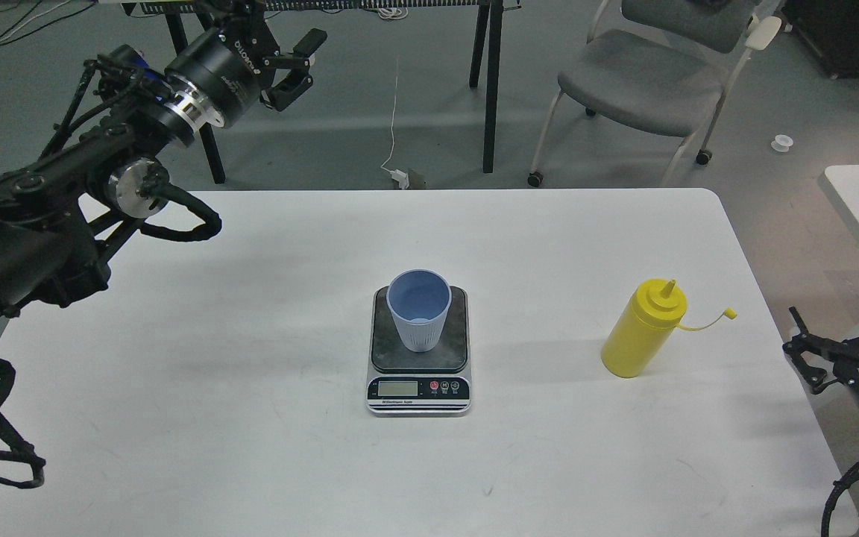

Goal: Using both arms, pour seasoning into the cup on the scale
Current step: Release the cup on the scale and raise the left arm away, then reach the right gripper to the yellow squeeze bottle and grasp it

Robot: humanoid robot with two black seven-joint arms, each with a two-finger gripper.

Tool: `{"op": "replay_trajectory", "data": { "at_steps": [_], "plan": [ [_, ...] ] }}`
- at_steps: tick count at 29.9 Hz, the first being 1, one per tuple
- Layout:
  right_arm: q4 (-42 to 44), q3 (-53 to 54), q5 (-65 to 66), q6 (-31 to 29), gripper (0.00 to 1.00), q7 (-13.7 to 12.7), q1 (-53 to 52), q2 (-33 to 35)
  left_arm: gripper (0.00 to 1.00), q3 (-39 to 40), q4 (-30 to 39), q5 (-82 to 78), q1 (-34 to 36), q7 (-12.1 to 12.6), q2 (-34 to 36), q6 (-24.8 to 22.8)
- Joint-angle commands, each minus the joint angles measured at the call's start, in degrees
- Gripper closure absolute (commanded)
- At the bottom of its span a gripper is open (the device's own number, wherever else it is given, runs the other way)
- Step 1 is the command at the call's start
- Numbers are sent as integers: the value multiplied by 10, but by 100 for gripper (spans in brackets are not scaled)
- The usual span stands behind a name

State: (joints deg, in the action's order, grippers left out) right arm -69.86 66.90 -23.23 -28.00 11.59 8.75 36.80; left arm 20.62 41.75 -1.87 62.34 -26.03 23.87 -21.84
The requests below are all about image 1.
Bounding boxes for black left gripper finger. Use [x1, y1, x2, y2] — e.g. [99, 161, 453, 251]
[198, 1, 274, 45]
[259, 28, 328, 111]

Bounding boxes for blue ribbed plastic cup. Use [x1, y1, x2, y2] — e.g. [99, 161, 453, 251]
[386, 269, 453, 353]

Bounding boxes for digital kitchen scale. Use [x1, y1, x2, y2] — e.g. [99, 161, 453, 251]
[365, 286, 474, 417]

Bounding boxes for black cabinet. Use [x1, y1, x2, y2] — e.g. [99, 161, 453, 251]
[781, 1, 859, 79]

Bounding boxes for black leg desk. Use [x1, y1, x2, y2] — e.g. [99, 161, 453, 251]
[122, 0, 521, 184]

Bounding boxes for white charger cable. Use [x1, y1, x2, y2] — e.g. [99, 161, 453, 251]
[382, 57, 411, 190]

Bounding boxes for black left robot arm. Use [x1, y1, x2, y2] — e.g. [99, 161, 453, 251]
[0, 1, 327, 489]

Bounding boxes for yellow squeeze bottle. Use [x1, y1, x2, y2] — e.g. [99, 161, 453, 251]
[600, 278, 737, 378]

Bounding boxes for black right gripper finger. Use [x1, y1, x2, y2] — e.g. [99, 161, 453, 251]
[782, 307, 848, 395]

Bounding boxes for white plastic spool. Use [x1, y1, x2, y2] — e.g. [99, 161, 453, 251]
[770, 134, 794, 154]

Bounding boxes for grey office chair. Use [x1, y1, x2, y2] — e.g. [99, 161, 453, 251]
[527, 1, 783, 188]

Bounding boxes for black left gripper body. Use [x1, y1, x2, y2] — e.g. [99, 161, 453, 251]
[165, 27, 280, 129]

